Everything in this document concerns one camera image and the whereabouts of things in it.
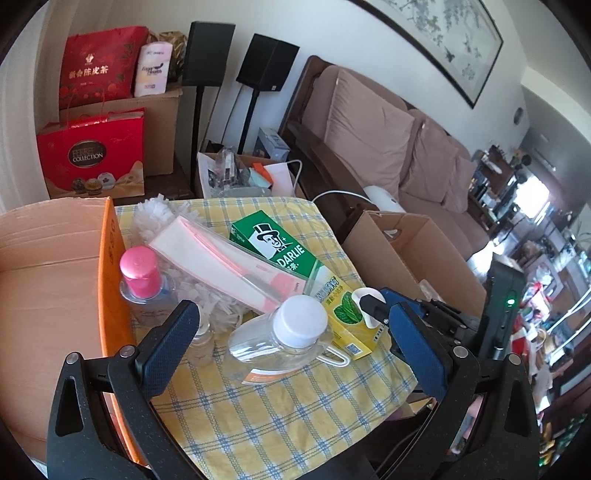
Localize yellow checked tablecloth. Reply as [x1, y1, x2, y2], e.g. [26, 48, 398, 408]
[113, 196, 419, 480]

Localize medium beige sofa cushion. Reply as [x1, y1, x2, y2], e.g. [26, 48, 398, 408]
[399, 111, 462, 213]

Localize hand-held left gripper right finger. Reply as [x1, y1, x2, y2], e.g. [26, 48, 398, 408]
[369, 302, 543, 480]

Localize open brown cardboard box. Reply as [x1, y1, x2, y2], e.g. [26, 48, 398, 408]
[341, 210, 488, 324]

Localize large beige sofa cushion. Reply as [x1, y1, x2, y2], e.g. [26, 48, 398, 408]
[324, 69, 416, 199]

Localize framed ink painting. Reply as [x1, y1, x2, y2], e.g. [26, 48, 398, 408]
[360, 0, 504, 109]

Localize small white plastic piece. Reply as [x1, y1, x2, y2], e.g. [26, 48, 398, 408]
[352, 287, 386, 329]

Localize white rounded appliance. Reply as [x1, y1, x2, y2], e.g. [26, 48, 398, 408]
[364, 185, 407, 213]

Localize white cable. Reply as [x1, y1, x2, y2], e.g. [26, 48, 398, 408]
[311, 189, 370, 204]
[270, 159, 304, 197]

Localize pink cap clear bottle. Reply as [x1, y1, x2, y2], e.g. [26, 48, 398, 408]
[119, 246, 178, 328]

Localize small beige sofa cushion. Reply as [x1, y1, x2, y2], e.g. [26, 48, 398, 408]
[441, 154, 476, 213]

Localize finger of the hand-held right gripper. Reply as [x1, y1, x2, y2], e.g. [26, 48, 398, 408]
[359, 295, 392, 325]
[379, 287, 483, 335]

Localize blue white small box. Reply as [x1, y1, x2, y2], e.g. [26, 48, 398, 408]
[256, 127, 289, 160]

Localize white tissue pack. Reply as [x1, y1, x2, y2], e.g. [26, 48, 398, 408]
[134, 41, 174, 97]

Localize black speaker on stand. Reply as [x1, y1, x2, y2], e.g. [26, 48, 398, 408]
[236, 33, 300, 155]
[181, 21, 236, 195]

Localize brown wooden sofa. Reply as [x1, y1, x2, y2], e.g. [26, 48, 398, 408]
[279, 55, 490, 259]

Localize cardboard box with clutter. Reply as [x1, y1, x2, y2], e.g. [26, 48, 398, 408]
[194, 150, 305, 199]

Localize clear bottle white cap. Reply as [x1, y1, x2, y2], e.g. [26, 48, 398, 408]
[227, 294, 352, 386]

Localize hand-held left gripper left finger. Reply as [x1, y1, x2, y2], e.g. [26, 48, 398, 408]
[46, 300, 204, 480]

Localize wall air conditioner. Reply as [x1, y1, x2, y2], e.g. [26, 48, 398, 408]
[524, 127, 559, 169]

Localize red chocolate gift bag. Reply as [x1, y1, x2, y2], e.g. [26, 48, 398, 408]
[37, 108, 146, 199]

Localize orange cardboard box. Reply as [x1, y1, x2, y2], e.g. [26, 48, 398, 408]
[0, 196, 148, 467]

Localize cluttered shelf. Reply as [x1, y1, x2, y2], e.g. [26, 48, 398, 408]
[468, 145, 591, 444]

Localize large brown cardboard box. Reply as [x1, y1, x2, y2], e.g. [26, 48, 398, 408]
[59, 83, 184, 178]

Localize gold wrapped gift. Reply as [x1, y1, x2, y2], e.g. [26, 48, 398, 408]
[159, 30, 188, 84]

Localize white pink packet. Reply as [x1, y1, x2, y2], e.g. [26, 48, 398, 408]
[148, 216, 308, 315]

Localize white fluffy duster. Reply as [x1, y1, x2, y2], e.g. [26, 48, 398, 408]
[133, 194, 250, 333]

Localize yellow green toothpaste box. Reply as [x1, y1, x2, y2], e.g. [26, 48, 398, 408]
[310, 272, 393, 360]

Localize red tea gift bag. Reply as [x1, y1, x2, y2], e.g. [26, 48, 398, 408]
[59, 25, 149, 110]

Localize small glass bottle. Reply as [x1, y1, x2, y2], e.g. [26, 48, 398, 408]
[187, 318, 218, 367]

